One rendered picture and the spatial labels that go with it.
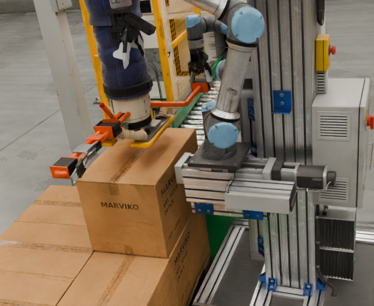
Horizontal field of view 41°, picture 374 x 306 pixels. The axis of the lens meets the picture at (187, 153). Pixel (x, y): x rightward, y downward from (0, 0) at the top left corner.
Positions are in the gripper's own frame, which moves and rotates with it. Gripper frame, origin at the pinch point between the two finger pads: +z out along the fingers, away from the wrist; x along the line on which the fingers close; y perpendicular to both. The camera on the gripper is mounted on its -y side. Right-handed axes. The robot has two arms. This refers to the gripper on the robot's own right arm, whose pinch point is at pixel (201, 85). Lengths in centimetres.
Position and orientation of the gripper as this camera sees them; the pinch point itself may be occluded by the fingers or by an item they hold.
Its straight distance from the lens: 259.7
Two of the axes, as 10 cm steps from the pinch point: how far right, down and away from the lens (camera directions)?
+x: 9.4, 0.3, -3.3
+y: -3.1, 4.5, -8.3
